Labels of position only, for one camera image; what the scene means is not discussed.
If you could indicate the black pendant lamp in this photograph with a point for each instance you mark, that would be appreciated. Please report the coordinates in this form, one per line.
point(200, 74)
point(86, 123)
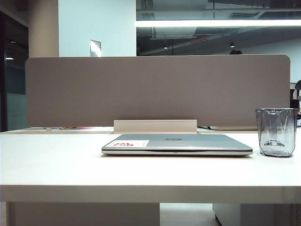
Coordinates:
point(232, 44)

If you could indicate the clear faceted water cup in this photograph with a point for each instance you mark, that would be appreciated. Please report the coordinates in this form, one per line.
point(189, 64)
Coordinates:
point(275, 131)

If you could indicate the beige fabric desk divider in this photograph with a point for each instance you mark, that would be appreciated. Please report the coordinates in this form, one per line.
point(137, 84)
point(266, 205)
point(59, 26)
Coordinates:
point(141, 89)

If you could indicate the framed wall notice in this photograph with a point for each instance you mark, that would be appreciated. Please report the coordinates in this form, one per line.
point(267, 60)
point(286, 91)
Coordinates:
point(95, 48)

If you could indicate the pink paper sheet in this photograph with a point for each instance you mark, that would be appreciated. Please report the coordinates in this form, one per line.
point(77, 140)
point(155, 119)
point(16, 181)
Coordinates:
point(80, 127)

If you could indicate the white desk support panel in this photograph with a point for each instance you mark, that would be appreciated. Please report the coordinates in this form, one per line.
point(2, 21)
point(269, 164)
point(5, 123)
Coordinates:
point(82, 215)

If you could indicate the red ceiling sign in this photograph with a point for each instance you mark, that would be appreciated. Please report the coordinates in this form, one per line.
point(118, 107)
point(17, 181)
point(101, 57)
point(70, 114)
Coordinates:
point(200, 41)

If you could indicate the white red slogan sticker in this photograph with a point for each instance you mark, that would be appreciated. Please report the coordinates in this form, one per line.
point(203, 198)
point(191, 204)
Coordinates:
point(128, 143)

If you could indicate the seated person in black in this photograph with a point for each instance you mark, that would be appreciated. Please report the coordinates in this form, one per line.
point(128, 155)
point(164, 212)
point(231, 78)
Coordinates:
point(298, 87)

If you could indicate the long ceiling light strip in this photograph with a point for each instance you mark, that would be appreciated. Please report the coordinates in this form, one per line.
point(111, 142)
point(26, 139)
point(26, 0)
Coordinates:
point(211, 23)

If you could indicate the white flat device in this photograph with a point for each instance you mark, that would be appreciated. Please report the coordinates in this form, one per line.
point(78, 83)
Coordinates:
point(235, 128)

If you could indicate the white under-desk cabinet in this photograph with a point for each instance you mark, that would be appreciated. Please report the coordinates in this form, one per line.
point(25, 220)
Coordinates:
point(258, 215)

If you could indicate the silver closed laptop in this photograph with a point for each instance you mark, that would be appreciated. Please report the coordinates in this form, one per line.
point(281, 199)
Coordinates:
point(192, 144)

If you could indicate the dark-haired person head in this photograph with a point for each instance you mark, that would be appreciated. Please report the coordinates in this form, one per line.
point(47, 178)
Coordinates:
point(235, 52)

